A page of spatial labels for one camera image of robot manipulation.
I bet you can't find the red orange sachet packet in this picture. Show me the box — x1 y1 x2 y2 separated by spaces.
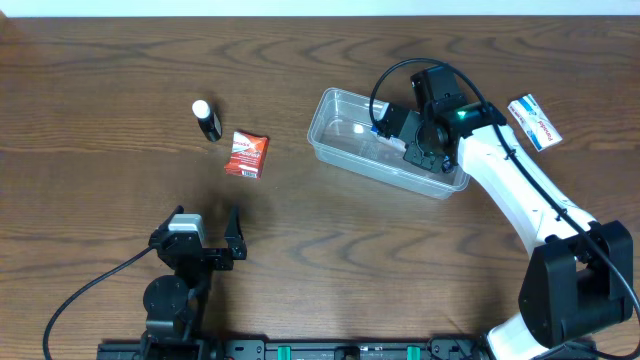
224 131 269 179

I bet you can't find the white blue Panadol box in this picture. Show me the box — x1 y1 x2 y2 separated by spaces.
508 94 563 152

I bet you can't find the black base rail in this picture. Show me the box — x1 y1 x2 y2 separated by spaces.
96 338 491 360

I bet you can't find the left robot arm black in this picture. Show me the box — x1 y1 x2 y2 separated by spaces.
143 206 247 343

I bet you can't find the blue Kool Fever box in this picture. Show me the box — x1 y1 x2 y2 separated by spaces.
371 103 407 153

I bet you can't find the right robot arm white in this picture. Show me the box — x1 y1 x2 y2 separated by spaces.
369 100 639 359

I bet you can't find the black bottle white cap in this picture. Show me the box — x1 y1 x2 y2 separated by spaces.
192 99 222 142

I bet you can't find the clear plastic container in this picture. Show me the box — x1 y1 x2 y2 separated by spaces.
307 88 470 199

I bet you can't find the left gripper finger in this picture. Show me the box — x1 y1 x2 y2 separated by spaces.
224 207 247 260
157 205 184 231

